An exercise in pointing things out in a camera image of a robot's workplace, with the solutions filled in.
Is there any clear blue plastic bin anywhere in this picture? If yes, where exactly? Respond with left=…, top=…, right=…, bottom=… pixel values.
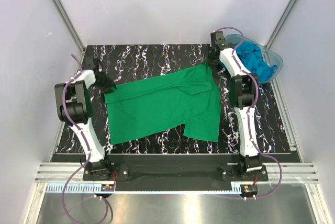
left=237, top=37, right=283, bottom=84

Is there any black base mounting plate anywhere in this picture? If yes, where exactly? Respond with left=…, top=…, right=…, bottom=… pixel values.
left=82, top=153, right=268, bottom=192

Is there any left aluminium corner post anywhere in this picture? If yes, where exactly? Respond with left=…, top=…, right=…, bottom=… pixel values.
left=51, top=0, right=86, bottom=53

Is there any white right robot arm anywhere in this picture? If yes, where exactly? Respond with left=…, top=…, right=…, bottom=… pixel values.
left=205, top=31, right=262, bottom=181

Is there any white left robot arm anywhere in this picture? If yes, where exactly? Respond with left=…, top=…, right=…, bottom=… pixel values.
left=54, top=57, right=116, bottom=181

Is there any aluminium corner post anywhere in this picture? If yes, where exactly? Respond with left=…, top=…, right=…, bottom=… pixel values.
left=265, top=0, right=299, bottom=49
left=51, top=0, right=86, bottom=53

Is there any green t shirt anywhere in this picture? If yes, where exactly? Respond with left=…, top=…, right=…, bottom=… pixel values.
left=105, top=63, right=221, bottom=144

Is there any white slotted cable duct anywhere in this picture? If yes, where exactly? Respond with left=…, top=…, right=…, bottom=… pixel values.
left=46, top=183, right=257, bottom=196

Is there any right aluminium corner post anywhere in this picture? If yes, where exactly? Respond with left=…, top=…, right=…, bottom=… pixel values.
left=265, top=0, right=299, bottom=49

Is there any blue t shirt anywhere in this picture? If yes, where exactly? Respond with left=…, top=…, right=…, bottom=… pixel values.
left=219, top=41, right=279, bottom=84

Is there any aluminium front frame rail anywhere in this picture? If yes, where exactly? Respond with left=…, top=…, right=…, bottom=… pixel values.
left=25, top=162, right=335, bottom=224

